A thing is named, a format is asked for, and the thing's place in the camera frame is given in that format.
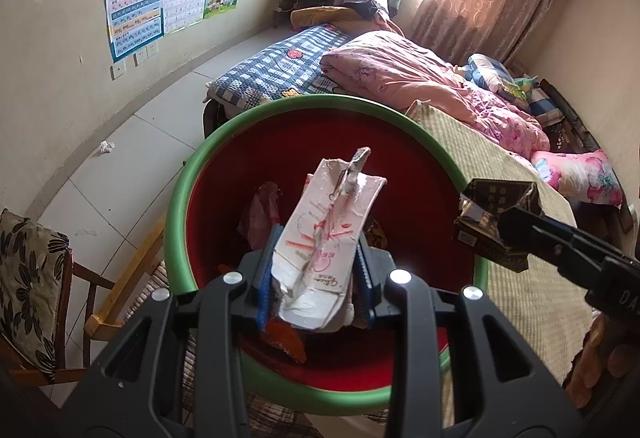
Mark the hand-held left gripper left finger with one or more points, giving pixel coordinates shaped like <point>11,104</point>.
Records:
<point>262,288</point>

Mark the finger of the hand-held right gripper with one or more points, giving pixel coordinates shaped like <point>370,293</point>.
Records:
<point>555,227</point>
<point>545,250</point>

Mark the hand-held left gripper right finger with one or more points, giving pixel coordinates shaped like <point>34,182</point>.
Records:
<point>365,288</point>

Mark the white drink carton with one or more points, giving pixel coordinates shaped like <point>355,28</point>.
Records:
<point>320,268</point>

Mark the black gold wrapper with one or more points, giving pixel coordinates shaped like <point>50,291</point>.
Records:
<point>485,213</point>

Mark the red green plastic basin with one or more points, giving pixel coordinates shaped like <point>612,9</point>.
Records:
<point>300,152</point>

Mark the person's right hand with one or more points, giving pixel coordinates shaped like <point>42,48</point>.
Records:
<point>595,368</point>

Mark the pink floral pillow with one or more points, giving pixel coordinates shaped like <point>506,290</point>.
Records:
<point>580,178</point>

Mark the orange plastic wrapper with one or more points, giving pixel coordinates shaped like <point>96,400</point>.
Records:
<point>287,343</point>

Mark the pale pink checked wrapper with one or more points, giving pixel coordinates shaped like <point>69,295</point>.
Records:
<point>260,213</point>

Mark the dark wooden headboard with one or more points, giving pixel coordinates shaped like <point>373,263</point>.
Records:
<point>585,137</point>

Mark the grey plaid pillow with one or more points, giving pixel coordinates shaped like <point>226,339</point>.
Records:
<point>545,105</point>

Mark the striped seat cushion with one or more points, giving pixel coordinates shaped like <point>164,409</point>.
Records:
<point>280,415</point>

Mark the yellow green striped item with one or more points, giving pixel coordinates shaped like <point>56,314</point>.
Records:
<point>515,93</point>

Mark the green plush toy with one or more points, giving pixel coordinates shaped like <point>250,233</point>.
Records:
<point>526,82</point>

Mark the blue plaid folded blanket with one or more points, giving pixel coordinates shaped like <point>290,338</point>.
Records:
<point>487,70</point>

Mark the wooden chair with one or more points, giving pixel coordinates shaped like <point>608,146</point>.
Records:
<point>85,278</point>

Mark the crumpled white paper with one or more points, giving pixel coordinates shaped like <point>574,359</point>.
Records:
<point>105,146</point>

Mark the blue plaid bedsheet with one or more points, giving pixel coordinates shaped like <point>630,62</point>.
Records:
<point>280,67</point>

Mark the floral chair cushion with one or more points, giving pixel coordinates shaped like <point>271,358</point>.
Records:
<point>30,278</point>

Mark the yellow blanket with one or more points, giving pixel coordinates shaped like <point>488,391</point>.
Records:
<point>320,16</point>

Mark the black cloth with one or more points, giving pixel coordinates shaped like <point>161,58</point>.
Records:
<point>362,7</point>

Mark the light wooden frame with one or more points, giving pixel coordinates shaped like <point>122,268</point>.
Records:
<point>125,283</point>

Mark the single wall socket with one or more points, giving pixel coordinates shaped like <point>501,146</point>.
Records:
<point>118,70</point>

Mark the double wall socket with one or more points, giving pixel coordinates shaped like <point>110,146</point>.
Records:
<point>145,53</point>

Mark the blue wall poster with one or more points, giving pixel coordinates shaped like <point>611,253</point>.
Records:
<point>135,2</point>

